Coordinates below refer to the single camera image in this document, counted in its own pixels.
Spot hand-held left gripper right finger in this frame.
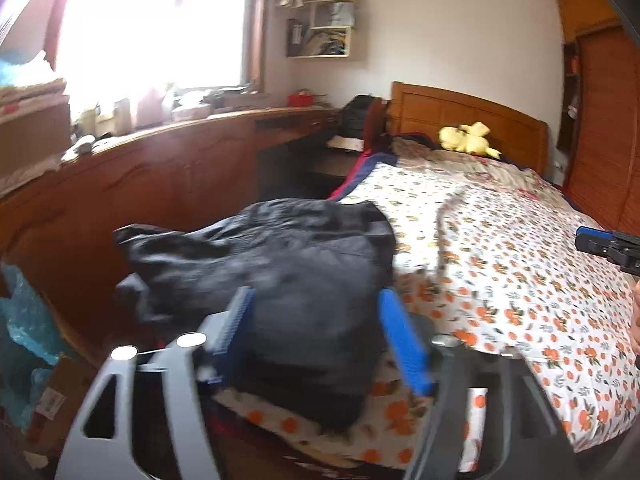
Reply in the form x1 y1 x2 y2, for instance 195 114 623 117
377 289 577 480

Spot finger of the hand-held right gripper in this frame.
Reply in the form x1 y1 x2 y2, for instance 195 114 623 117
575 226 616 243
575 236 614 261

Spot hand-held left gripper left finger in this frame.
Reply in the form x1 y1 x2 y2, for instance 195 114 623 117
54 285 257 480

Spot black jacket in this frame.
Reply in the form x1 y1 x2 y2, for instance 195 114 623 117
114 199 397 433

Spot person's right hand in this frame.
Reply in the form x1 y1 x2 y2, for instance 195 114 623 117
630 280 640 354

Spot bed with orange-print sheet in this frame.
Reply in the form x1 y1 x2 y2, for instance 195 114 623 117
215 162 640 473

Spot wooden louvered wardrobe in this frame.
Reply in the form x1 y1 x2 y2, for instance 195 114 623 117
556 0 640 233

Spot beige floral quilt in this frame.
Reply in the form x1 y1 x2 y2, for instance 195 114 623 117
392 137 571 201

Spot yellow plush toy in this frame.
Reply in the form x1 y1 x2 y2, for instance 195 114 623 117
439 121 502 160

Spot navy blue blanket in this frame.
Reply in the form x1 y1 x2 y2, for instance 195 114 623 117
327 152 401 206

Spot wooden desk cabinet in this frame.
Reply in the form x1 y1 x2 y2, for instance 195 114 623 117
0 107 346 361

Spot cardboard box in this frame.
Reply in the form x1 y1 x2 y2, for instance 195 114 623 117
27 355 98 461
0 77 72 176

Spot wooden bed headboard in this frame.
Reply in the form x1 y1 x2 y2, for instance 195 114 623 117
389 81 549 176

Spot blue plastic bag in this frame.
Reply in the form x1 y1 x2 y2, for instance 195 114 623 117
0 260 68 416

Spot white paper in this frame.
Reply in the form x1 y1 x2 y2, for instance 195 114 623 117
327 135 366 151

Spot wooden chair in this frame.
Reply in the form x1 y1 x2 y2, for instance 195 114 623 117
320 99 393 176

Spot white tissue box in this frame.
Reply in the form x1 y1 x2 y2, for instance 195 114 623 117
171 102 212 122

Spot black backpack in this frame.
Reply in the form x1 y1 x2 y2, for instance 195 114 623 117
341 94 381 140

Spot dark file binders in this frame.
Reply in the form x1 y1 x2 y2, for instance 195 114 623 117
286 18 303 57

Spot window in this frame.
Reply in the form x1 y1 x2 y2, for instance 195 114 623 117
50 0 266 111

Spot white paper bag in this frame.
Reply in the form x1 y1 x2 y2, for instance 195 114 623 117
312 2 355 28

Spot white wall shelf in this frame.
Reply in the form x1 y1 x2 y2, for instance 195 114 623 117
286 0 358 59

